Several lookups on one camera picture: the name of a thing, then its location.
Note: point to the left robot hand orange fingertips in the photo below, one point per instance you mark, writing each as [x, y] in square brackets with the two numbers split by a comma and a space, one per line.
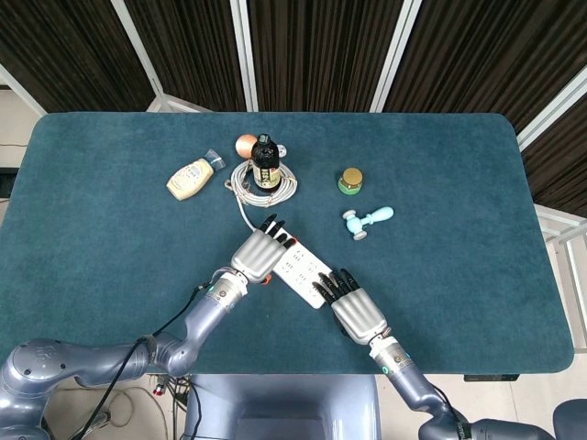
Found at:
[257, 254]

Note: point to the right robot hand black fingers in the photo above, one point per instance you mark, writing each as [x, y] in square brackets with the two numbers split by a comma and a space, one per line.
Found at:
[360, 316]

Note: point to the white power strip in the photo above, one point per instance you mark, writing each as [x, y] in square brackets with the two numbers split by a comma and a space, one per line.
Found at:
[298, 270]

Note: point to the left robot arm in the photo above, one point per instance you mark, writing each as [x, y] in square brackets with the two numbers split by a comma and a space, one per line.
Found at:
[202, 321]

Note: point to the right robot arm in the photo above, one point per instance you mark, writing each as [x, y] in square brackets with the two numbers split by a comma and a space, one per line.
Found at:
[408, 380]

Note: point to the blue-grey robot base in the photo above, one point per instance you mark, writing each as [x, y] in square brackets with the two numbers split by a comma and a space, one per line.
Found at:
[275, 394]

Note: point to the dark tea bottle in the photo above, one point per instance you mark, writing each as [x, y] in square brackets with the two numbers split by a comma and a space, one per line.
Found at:
[266, 160]

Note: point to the light blue toy hammer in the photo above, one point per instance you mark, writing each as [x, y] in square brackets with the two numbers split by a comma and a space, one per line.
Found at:
[367, 220]

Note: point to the beige squeeze sauce bottle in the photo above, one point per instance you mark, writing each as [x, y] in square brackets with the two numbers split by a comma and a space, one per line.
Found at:
[188, 179]

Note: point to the blue table mat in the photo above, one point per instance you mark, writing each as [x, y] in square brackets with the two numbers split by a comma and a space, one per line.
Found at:
[458, 275]

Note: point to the orange ball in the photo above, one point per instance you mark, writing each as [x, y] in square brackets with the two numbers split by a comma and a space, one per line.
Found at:
[243, 146]

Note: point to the green jar gold lid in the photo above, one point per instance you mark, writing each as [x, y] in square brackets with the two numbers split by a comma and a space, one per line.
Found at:
[351, 181]

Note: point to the black desk control panel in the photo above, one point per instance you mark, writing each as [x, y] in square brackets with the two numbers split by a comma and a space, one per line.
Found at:
[490, 378]

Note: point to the dark slatted partition panel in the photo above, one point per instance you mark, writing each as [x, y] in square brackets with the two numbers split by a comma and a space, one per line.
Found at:
[316, 46]
[69, 46]
[481, 46]
[192, 46]
[564, 160]

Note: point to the white metal rack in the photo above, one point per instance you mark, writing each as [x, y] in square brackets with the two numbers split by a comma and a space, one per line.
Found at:
[557, 220]

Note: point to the black box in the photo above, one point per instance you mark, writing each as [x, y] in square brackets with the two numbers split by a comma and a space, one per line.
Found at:
[7, 181]

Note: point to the white partition post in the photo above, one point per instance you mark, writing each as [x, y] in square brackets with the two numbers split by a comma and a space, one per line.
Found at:
[550, 110]
[23, 89]
[137, 36]
[394, 55]
[243, 46]

